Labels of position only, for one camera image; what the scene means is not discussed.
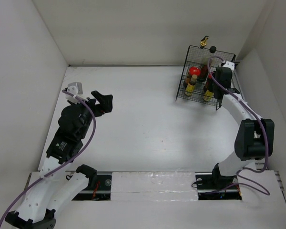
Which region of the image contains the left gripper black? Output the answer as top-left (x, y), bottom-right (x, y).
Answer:
top-left (71, 91), bottom-right (112, 138)

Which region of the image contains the short red-lid sauce jar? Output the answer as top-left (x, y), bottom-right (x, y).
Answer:
top-left (204, 74), bottom-right (213, 93)

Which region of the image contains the soy sauce bottle black cap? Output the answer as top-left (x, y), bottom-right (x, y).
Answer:
top-left (197, 46), bottom-right (217, 82)

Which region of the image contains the small yellow bottle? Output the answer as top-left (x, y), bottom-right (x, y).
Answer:
top-left (184, 74), bottom-right (198, 96)
top-left (203, 90), bottom-right (214, 102)

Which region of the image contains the clear glass oil bottle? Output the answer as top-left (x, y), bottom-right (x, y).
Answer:
top-left (198, 35), bottom-right (209, 63)

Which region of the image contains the tall red-lid sauce jar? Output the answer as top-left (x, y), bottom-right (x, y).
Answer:
top-left (183, 66), bottom-right (201, 88)

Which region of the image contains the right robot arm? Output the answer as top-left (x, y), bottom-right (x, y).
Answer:
top-left (211, 65), bottom-right (275, 188)

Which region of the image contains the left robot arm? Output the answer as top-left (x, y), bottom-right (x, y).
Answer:
top-left (1, 86), bottom-right (113, 229)

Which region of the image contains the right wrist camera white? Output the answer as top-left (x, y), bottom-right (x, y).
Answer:
top-left (221, 61), bottom-right (235, 71)

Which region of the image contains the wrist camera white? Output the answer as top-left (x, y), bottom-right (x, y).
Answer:
top-left (221, 61), bottom-right (235, 71)
top-left (63, 82), bottom-right (83, 104)

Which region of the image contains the black wire rack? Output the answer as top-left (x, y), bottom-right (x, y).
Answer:
top-left (176, 45), bottom-right (236, 109)

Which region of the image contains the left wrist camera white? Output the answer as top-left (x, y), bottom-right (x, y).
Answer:
top-left (63, 82), bottom-right (83, 104)

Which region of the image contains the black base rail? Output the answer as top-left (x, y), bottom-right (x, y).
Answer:
top-left (64, 170), bottom-right (243, 201)

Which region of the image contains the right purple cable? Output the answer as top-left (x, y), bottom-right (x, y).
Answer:
top-left (192, 56), bottom-right (271, 196)

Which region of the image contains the purple cable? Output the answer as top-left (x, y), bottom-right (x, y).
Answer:
top-left (192, 56), bottom-right (271, 196)
top-left (0, 89), bottom-right (97, 229)

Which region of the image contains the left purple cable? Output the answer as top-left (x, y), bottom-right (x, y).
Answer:
top-left (0, 89), bottom-right (97, 229)

